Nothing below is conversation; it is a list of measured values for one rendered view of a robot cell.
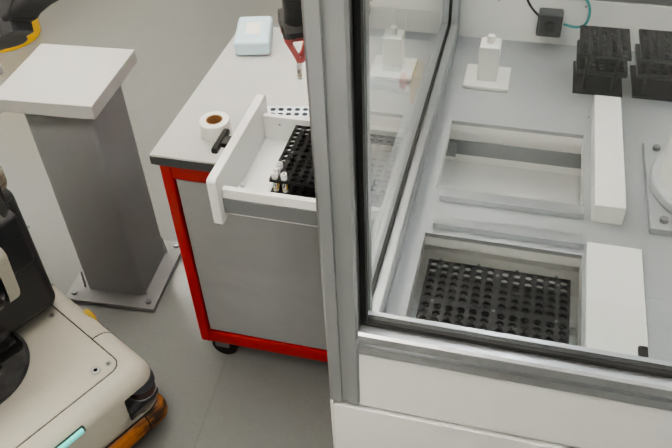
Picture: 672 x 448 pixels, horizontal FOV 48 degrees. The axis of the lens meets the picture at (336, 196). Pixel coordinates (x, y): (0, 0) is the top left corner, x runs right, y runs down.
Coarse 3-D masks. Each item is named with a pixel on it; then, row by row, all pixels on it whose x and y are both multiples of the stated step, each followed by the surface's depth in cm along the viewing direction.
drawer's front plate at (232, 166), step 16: (256, 96) 155; (256, 112) 152; (240, 128) 147; (256, 128) 153; (240, 144) 145; (256, 144) 154; (224, 160) 139; (240, 160) 146; (208, 176) 136; (224, 176) 139; (240, 176) 148; (208, 192) 137
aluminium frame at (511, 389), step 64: (320, 0) 61; (320, 64) 64; (320, 128) 69; (320, 192) 74; (320, 256) 80; (384, 384) 93; (448, 384) 89; (512, 384) 86; (576, 384) 84; (640, 384) 81
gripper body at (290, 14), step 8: (288, 0) 146; (280, 8) 154; (288, 8) 147; (296, 8) 146; (280, 16) 152; (288, 16) 148; (296, 16) 147; (288, 24) 149; (296, 24) 149; (288, 32) 148; (296, 32) 147
